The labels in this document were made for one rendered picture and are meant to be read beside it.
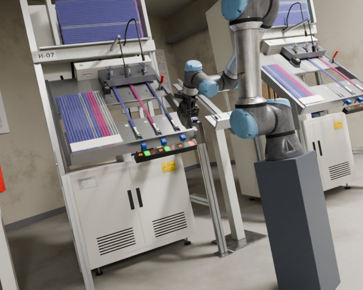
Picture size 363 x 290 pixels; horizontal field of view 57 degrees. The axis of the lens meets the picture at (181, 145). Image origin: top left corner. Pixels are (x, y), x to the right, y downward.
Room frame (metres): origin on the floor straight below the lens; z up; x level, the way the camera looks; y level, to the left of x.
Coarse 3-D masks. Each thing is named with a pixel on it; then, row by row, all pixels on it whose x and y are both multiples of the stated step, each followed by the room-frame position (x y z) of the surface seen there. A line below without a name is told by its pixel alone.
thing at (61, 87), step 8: (56, 80) 2.09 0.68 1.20; (64, 80) 2.10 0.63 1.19; (72, 80) 2.11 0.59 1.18; (88, 80) 2.13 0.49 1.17; (96, 80) 2.14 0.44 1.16; (56, 88) 2.03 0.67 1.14; (64, 88) 2.04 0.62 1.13; (72, 88) 2.04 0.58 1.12; (80, 88) 2.05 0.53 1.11; (88, 88) 2.06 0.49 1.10; (96, 88) 2.07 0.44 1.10; (120, 88) 2.10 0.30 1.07; (128, 88) 2.11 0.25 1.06; (136, 88) 2.11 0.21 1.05; (144, 88) 2.12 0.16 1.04; (56, 96) 1.97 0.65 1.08; (104, 96) 2.01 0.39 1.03; (112, 96) 2.02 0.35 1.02; (120, 96) 2.03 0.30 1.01; (128, 96) 2.04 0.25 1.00; (144, 96) 2.06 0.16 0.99; (152, 96) 2.06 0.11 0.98; (160, 96) 2.08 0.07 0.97; (56, 104) 1.91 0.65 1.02; (112, 104) 1.97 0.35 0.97; (120, 104) 2.05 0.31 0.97
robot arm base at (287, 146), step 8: (272, 136) 1.29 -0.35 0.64; (280, 136) 1.27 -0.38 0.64; (288, 136) 1.27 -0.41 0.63; (296, 136) 1.30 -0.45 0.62; (272, 144) 1.29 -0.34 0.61; (280, 144) 1.27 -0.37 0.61; (288, 144) 1.27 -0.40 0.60; (296, 144) 1.27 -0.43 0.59; (264, 152) 1.35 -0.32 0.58; (272, 152) 1.28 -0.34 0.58; (280, 152) 1.26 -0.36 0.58; (288, 152) 1.25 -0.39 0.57; (296, 152) 1.26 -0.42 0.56; (272, 160) 1.29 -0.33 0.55
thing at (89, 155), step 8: (192, 128) 1.83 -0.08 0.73; (152, 136) 1.74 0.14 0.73; (160, 136) 1.75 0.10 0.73; (168, 136) 1.78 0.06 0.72; (176, 136) 1.80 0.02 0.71; (192, 136) 1.85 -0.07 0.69; (120, 144) 1.67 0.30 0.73; (128, 144) 1.69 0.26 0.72; (136, 144) 1.72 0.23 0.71; (152, 144) 1.76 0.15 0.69; (160, 144) 1.79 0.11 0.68; (80, 152) 1.60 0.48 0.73; (88, 152) 1.62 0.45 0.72; (96, 152) 1.64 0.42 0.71; (104, 152) 1.66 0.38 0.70; (112, 152) 1.68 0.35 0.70; (120, 152) 1.71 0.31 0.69; (128, 152) 1.73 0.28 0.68; (72, 160) 1.60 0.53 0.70; (80, 160) 1.63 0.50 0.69; (88, 160) 1.65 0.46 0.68; (96, 160) 1.67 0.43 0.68
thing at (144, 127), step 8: (176, 112) 1.96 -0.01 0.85; (128, 120) 1.86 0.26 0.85; (136, 120) 1.87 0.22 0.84; (144, 120) 1.87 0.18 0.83; (160, 120) 1.89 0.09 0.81; (168, 120) 1.90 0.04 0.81; (176, 120) 1.90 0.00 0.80; (120, 128) 1.80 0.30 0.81; (128, 128) 1.81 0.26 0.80; (144, 128) 1.82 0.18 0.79; (152, 128) 1.83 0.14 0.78; (160, 128) 1.83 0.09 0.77; (168, 128) 1.84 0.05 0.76; (184, 128) 1.85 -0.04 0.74; (120, 136) 1.75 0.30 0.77; (128, 136) 1.76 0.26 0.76; (136, 136) 1.76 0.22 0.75; (144, 136) 1.77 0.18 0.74
